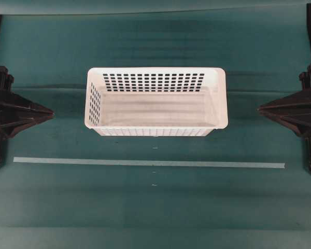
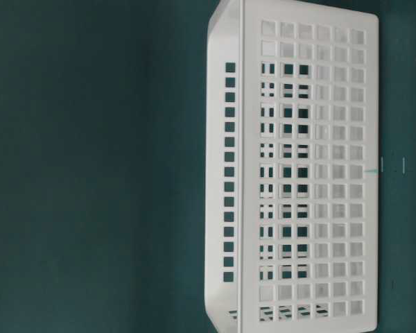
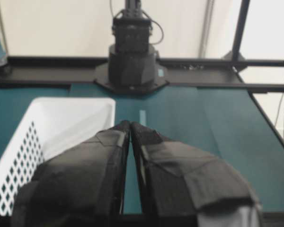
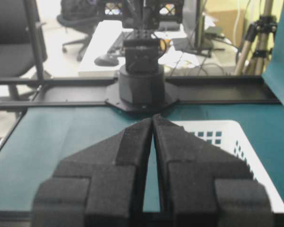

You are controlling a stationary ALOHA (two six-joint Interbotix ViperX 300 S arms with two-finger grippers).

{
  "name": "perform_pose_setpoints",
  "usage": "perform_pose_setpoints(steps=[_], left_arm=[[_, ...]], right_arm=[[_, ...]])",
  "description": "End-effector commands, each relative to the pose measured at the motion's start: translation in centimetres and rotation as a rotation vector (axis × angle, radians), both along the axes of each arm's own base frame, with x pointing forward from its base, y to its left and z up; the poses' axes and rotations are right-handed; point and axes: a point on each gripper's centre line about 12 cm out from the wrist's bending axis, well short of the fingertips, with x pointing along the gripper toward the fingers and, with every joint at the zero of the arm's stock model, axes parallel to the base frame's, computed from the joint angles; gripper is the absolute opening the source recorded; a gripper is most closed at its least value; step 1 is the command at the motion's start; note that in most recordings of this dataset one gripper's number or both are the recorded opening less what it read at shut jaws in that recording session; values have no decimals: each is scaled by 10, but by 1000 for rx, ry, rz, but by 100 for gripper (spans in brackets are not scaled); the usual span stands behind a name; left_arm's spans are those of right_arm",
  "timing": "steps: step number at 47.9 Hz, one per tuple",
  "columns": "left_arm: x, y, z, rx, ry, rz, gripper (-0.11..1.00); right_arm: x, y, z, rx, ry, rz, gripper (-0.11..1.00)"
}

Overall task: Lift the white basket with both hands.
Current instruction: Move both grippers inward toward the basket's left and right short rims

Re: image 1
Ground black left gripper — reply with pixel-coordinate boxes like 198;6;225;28
0;66;54;140

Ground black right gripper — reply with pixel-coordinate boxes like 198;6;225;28
258;64;311;137

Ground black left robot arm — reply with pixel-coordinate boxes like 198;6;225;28
0;15;54;164

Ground white perforated plastic basket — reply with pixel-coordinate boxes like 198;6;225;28
84;67;229;137

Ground long pale tape strip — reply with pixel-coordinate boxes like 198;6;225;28
13;157;285;169

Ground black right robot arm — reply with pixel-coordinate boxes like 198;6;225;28
258;3;311;172

